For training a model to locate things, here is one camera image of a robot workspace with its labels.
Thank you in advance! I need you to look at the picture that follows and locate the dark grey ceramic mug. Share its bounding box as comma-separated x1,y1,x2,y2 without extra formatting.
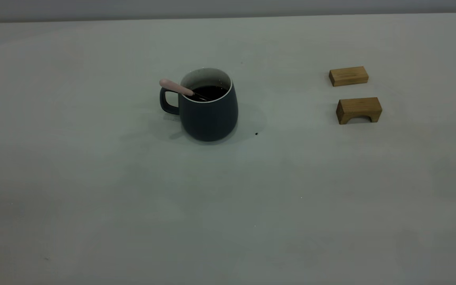
160,67,239,142

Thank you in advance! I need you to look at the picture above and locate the arched wooden block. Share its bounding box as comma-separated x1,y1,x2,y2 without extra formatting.
336,97,383,125

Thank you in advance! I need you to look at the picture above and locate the pink handled metal spoon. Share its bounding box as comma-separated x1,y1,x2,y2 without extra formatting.
160,78,213,101

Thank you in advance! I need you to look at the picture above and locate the flat wooden block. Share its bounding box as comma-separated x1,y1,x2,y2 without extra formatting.
329,66,369,87

